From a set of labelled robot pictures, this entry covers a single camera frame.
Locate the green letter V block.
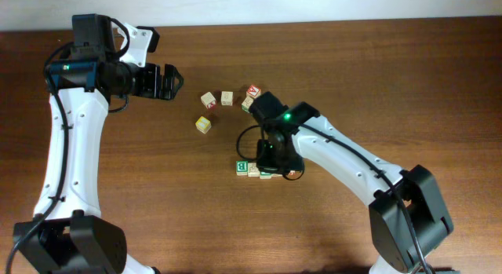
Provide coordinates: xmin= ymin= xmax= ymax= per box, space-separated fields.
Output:
xmin=260 ymin=172 xmax=272 ymax=179

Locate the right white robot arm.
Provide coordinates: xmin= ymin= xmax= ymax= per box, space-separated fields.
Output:
xmin=249 ymin=92 xmax=453 ymax=273

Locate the green letter B block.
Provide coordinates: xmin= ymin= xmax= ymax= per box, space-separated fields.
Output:
xmin=235 ymin=160 xmax=249 ymax=176

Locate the wooden hand picture block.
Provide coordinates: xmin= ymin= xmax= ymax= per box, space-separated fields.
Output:
xmin=247 ymin=163 xmax=260 ymax=177

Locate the wooden block green side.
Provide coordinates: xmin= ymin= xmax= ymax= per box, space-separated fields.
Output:
xmin=242 ymin=97 xmax=254 ymax=113

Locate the block with red X side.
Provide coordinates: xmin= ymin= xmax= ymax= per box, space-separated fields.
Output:
xmin=201 ymin=92 xmax=217 ymax=109

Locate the yellow letter block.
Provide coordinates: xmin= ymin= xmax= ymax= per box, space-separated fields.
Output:
xmin=195 ymin=116 xmax=212 ymax=134

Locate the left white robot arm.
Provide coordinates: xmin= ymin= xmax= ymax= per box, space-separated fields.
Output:
xmin=12 ymin=14 xmax=184 ymax=273

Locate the plain wooden picture block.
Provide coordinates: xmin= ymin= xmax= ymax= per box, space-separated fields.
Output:
xmin=220 ymin=91 xmax=234 ymax=106

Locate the red letter A block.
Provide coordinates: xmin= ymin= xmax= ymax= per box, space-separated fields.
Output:
xmin=246 ymin=85 xmax=261 ymax=99

